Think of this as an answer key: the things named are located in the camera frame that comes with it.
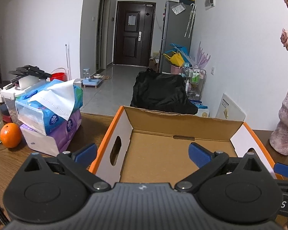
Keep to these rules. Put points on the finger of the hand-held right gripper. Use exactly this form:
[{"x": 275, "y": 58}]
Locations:
[{"x": 285, "y": 170}]

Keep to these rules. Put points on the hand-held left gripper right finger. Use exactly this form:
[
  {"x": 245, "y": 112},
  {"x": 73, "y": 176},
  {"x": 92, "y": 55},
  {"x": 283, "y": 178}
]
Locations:
[{"x": 199, "y": 154}]

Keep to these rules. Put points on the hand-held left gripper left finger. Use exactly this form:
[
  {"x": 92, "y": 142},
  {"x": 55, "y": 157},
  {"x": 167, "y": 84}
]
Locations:
[{"x": 86, "y": 152}]

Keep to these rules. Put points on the orange cardboard box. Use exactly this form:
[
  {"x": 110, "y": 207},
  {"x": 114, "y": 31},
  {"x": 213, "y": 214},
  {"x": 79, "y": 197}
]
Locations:
[{"x": 158, "y": 148}]

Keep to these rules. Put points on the purple tissue pack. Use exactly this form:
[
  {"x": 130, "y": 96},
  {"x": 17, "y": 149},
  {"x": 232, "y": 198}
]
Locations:
[{"x": 72, "y": 128}]

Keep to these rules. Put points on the white and blue package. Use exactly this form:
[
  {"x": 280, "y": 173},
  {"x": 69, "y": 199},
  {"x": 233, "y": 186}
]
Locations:
[{"x": 203, "y": 112}]

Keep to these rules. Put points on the blue tissue pack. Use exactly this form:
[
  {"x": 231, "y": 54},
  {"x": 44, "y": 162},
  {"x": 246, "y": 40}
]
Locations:
[{"x": 54, "y": 121}]

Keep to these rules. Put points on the pink textured vase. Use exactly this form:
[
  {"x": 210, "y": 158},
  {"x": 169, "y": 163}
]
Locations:
[{"x": 286, "y": 124}]

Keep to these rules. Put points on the white flat board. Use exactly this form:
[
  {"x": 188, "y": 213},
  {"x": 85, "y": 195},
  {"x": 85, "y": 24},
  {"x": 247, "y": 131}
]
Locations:
[{"x": 230, "y": 109}]

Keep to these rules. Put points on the pet water feeder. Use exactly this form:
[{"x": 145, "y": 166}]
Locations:
[{"x": 92, "y": 80}]

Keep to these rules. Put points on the black bag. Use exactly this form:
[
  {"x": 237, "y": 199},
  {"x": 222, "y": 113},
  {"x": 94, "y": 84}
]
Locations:
[{"x": 160, "y": 91}]

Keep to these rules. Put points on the metal trolley cart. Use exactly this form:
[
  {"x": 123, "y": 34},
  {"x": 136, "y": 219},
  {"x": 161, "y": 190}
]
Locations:
[{"x": 195, "y": 79}]

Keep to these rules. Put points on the orange fruit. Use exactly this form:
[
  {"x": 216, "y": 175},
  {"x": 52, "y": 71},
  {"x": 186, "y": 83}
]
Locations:
[{"x": 10, "y": 135}]

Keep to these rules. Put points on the red bucket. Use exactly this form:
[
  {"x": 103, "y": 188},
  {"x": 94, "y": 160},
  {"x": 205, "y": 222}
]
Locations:
[{"x": 58, "y": 74}]

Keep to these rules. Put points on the pink bin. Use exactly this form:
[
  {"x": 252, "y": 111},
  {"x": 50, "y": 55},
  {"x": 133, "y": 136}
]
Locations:
[{"x": 175, "y": 69}]

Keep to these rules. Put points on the clear container with white lid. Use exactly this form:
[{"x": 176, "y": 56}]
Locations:
[{"x": 10, "y": 100}]

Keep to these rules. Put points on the purple fairy wings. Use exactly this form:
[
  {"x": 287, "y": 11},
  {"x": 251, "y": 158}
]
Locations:
[{"x": 201, "y": 57}]

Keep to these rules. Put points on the yellow bag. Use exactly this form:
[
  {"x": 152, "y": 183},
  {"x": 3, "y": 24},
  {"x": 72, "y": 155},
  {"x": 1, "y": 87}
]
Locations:
[{"x": 175, "y": 58}]

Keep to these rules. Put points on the brown cardboard carton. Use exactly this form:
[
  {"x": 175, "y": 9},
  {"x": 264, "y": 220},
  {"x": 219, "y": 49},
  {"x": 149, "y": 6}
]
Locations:
[{"x": 154, "y": 64}]

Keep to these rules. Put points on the dark brown entrance door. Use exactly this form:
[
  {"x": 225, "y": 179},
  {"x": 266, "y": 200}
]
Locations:
[{"x": 134, "y": 40}]

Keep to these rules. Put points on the grey refrigerator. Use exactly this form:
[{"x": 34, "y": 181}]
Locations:
[{"x": 176, "y": 33}]

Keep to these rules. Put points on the white folded umbrella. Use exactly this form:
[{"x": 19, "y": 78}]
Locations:
[{"x": 191, "y": 21}]

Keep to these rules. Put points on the white wall outlet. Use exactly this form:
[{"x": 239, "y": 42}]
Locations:
[{"x": 213, "y": 70}]

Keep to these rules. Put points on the interior doorway frame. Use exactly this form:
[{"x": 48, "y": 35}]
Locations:
[{"x": 103, "y": 28}]

